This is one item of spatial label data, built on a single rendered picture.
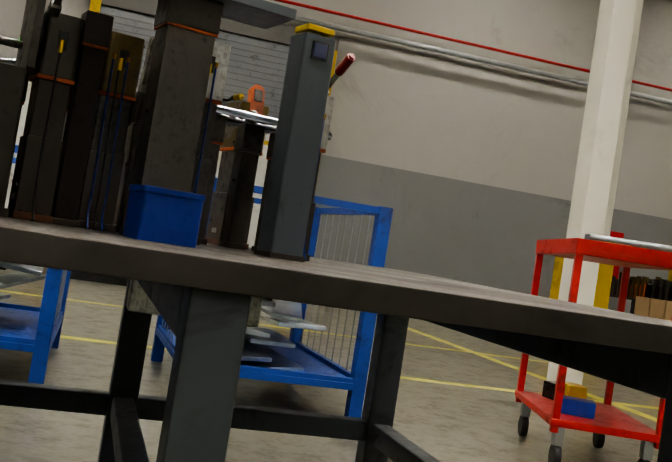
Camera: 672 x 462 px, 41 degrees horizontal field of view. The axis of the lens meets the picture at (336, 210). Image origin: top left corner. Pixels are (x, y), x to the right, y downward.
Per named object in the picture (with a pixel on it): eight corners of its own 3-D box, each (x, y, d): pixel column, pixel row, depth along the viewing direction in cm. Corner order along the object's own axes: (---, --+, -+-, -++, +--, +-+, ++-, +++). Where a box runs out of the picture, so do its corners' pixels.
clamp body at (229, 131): (228, 247, 236) (250, 111, 237) (249, 251, 223) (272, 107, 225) (197, 242, 231) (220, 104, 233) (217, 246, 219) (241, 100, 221)
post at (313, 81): (287, 258, 181) (321, 45, 183) (304, 262, 174) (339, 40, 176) (253, 253, 177) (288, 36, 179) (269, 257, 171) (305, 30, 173)
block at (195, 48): (170, 241, 169) (208, 9, 171) (184, 244, 162) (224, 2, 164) (118, 234, 164) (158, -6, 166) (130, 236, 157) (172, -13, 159)
